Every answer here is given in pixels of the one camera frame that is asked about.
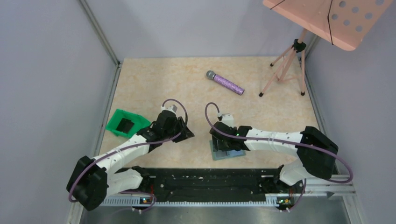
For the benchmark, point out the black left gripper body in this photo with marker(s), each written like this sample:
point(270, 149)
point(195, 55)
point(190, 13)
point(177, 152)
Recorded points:
point(182, 130)

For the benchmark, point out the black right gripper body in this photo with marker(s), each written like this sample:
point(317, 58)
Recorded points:
point(221, 143)

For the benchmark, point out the sage green card holder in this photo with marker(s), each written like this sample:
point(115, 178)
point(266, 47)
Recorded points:
point(219, 154)

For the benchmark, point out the black card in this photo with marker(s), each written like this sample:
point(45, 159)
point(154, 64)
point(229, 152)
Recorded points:
point(125, 125)

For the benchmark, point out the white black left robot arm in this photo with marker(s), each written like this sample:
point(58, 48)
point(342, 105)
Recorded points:
point(93, 179)

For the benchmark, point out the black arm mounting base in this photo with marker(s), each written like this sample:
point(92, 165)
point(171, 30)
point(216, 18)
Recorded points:
point(217, 185)

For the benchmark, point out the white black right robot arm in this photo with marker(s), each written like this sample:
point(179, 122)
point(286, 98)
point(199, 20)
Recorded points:
point(314, 152)

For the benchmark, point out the green plastic bin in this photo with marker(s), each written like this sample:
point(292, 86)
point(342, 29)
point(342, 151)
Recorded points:
point(139, 123)

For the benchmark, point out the purple glitter microphone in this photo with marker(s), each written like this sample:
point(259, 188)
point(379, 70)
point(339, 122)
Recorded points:
point(211, 75)

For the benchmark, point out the pink music stand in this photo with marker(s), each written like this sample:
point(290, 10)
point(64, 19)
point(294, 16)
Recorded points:
point(343, 23)

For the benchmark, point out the aluminium front rail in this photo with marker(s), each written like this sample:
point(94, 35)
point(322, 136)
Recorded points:
point(212, 207)

